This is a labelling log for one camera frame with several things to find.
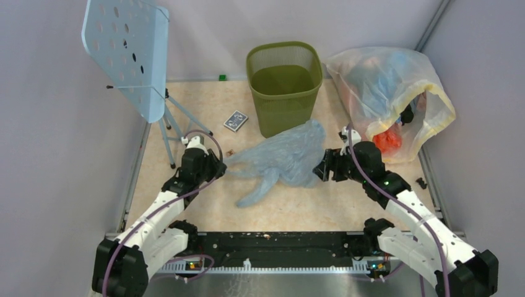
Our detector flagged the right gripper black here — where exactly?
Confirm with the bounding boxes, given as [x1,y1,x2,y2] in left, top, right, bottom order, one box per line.
[313,146,368,184]

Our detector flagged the green mesh trash bin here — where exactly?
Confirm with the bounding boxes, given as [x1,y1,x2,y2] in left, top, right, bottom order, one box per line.
[246,41,323,138]

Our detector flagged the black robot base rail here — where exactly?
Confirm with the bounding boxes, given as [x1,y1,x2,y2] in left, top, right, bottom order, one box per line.
[186,231,405,269]

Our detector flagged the small black part on floor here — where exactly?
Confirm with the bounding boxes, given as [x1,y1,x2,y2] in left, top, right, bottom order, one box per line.
[415,178,428,189]

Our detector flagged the white toothed rack strip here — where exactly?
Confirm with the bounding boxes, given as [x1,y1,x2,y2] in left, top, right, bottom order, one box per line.
[157,259,370,275]

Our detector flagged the large translucent bag of trash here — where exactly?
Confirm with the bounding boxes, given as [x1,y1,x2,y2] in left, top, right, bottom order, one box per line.
[324,46,456,163]

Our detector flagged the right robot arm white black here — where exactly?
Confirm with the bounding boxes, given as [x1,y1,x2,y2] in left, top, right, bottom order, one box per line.
[313,141,499,296]

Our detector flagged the blue playing card box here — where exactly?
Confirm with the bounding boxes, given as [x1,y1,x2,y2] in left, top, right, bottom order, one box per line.
[223,110,249,132]

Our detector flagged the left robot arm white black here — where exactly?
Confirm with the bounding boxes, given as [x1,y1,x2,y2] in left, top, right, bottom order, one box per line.
[92,145,226,296]

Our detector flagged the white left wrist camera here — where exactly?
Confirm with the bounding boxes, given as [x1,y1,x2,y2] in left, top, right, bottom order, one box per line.
[181,135,206,152]

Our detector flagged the light blue music stand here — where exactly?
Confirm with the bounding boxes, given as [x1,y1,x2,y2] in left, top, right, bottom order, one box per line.
[82,0,211,168]

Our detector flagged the blue plastic trash bag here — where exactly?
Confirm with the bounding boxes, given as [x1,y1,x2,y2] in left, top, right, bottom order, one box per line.
[225,119,326,208]

